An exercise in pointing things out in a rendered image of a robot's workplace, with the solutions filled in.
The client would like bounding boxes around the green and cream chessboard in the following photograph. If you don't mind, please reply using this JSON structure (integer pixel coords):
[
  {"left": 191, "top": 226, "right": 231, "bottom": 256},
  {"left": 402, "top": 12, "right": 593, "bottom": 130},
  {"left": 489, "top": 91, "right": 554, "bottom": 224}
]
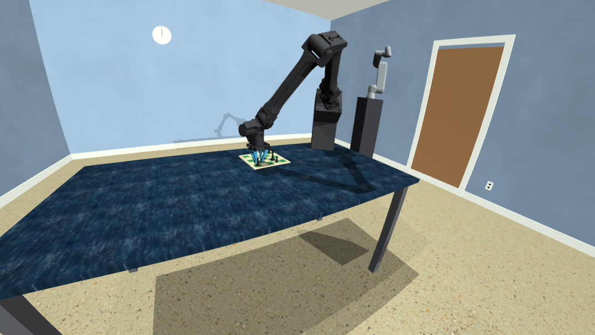
[{"left": 239, "top": 151, "right": 290, "bottom": 170}]

